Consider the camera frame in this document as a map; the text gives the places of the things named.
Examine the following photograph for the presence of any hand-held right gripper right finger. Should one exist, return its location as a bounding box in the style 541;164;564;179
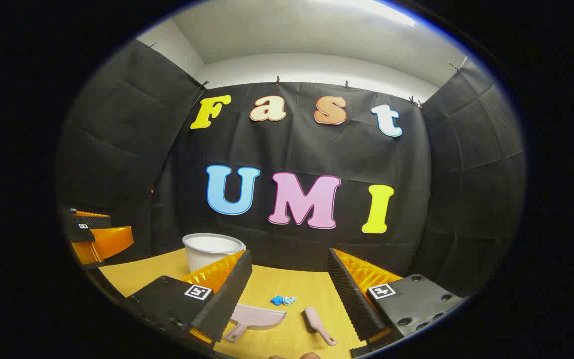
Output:
327;247;463;357

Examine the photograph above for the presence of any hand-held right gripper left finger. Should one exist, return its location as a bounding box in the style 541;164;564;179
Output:
127;249;253;345

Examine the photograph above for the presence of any small grey dustpan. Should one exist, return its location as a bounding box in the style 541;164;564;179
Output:
224;303;287;343

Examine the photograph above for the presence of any small grey broom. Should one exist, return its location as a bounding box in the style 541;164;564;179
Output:
304;307;337;347

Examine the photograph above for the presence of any white ribbed garbage bin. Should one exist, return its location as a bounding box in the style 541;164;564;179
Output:
182;233;247;272

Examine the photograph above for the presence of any wooden desktop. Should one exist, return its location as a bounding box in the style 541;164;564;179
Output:
99;248;402;359

